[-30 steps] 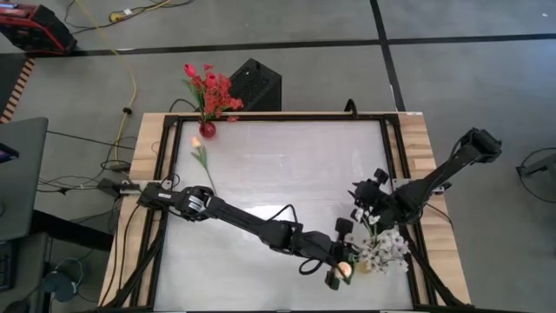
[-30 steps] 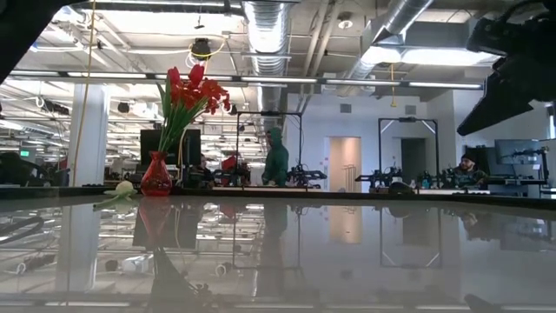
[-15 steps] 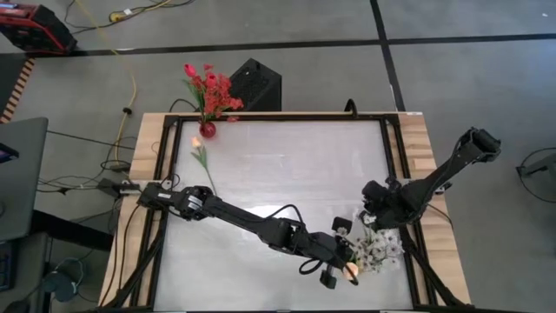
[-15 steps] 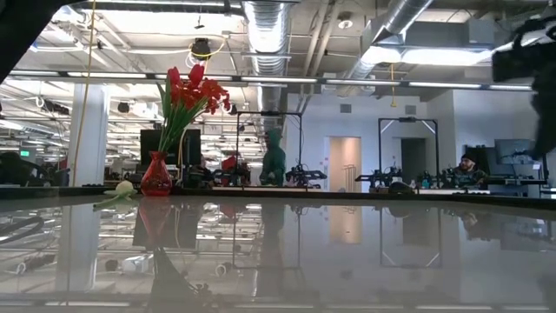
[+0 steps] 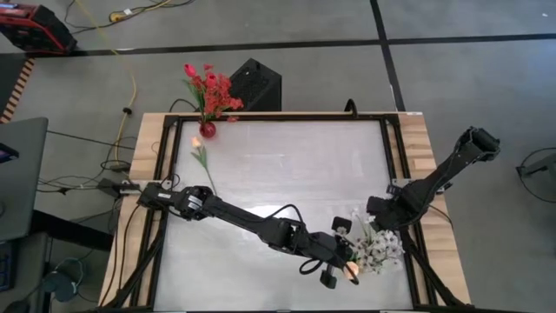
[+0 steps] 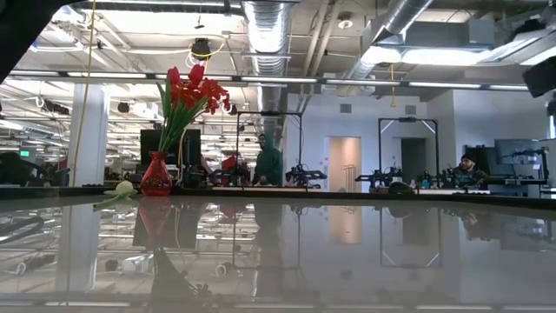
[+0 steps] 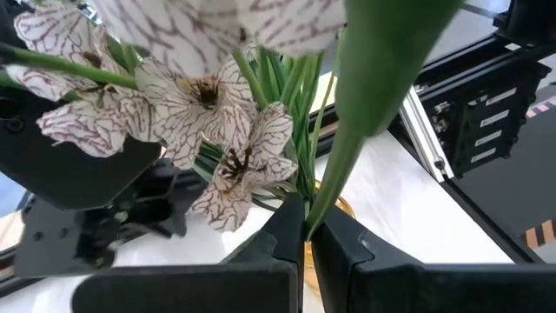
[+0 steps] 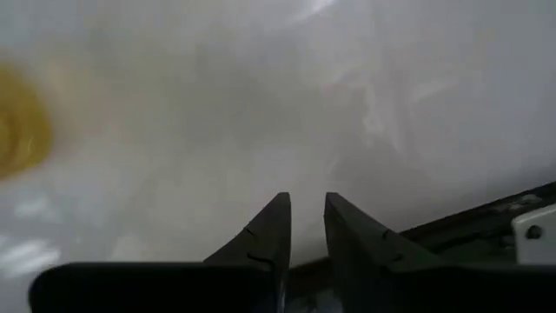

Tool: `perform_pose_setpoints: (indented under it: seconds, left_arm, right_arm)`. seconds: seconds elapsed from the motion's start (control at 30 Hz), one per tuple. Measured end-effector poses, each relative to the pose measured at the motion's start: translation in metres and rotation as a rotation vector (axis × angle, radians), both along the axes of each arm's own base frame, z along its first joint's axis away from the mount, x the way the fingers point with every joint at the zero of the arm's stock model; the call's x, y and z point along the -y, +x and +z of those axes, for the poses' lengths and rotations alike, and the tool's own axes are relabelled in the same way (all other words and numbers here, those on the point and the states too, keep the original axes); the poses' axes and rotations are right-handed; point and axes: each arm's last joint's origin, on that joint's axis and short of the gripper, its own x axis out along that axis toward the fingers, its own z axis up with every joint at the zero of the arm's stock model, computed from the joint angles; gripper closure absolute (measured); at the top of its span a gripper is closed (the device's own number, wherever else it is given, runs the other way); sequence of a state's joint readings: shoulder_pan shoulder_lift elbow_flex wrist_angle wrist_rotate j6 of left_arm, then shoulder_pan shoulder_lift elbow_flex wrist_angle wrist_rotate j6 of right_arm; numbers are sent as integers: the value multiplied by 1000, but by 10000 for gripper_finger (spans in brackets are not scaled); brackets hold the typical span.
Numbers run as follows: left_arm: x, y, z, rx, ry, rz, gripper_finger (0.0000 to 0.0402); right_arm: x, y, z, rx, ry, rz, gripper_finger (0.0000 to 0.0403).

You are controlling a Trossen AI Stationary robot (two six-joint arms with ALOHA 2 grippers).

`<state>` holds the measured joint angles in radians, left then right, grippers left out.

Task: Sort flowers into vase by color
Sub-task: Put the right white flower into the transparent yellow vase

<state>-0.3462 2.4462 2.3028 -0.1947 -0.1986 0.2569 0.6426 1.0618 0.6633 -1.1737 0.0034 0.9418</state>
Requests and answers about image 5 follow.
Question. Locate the black power adapter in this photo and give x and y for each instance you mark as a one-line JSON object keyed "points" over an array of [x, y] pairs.
{"points": [[115, 187]]}

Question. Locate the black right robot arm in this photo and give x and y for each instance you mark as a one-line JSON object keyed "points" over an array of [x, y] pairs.
{"points": [[452, 174]]}

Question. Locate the red artificial tulip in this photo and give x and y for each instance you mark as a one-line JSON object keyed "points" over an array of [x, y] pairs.
{"points": [[189, 69]]}

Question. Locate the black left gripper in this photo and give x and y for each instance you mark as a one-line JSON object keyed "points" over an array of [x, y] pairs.
{"points": [[323, 250]]}

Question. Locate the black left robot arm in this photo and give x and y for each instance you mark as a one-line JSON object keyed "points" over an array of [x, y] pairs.
{"points": [[234, 215]]}

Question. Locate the black metal table frame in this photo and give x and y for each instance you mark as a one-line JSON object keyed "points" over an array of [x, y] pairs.
{"points": [[282, 116]]}

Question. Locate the black perforated box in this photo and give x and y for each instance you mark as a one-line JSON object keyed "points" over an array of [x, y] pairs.
{"points": [[256, 87]]}

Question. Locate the peach artificial tulip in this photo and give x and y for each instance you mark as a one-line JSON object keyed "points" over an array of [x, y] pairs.
{"points": [[196, 142], [351, 269]]}

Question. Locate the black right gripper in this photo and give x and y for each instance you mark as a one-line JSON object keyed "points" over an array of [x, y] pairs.
{"points": [[384, 213]]}

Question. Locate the red glass vase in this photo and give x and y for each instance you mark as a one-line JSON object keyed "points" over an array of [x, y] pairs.
{"points": [[207, 129]]}

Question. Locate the teal headphones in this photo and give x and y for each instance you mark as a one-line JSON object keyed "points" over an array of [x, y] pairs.
{"points": [[63, 282]]}

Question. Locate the red and black toolbox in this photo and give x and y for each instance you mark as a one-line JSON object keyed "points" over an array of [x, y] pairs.
{"points": [[35, 28]]}

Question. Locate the white artificial flower bunch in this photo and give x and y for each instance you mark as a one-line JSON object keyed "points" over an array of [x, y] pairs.
{"points": [[364, 226], [382, 250]]}

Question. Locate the grey laptop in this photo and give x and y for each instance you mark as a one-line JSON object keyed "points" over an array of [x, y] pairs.
{"points": [[24, 182]]}

